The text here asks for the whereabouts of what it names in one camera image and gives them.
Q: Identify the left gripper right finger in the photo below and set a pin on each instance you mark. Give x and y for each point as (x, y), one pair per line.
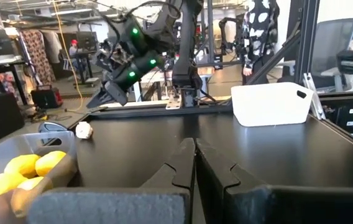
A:
(257, 205)

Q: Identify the black computer monitor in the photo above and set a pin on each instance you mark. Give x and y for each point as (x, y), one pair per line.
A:
(86, 40)

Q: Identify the white plastic basket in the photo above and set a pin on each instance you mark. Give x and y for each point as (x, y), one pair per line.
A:
(269, 105)

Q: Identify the floral patterned cloth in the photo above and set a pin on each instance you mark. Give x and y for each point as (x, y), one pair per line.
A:
(36, 53)

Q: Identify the person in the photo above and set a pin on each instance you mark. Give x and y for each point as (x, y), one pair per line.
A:
(74, 51)
(262, 31)

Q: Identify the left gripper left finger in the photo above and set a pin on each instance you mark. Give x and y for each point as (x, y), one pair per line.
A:
(164, 205)

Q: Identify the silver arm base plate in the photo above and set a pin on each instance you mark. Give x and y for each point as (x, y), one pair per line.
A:
(173, 104)

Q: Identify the person's hand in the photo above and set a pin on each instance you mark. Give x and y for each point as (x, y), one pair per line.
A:
(247, 71)

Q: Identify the translucent grey plastic basket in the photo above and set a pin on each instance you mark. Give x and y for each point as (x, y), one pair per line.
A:
(8, 146)

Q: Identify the silver angle bracket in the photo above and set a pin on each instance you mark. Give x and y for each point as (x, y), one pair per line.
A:
(314, 102)

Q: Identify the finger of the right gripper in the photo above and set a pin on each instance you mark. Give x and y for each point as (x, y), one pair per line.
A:
(97, 97)
(100, 102)

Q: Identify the grey office chair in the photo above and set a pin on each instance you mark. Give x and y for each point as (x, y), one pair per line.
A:
(332, 43)

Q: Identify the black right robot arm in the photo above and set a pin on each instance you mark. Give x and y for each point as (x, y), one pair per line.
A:
(189, 46)

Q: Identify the white garlic bulb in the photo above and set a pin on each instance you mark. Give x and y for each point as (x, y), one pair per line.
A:
(84, 130)

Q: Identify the black red toolbox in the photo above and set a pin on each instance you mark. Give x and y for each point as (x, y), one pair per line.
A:
(44, 98)

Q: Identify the black idle robot arm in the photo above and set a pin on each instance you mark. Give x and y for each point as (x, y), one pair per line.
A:
(224, 28)

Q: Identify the black cabinet white labels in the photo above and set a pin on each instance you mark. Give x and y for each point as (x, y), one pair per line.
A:
(338, 124)

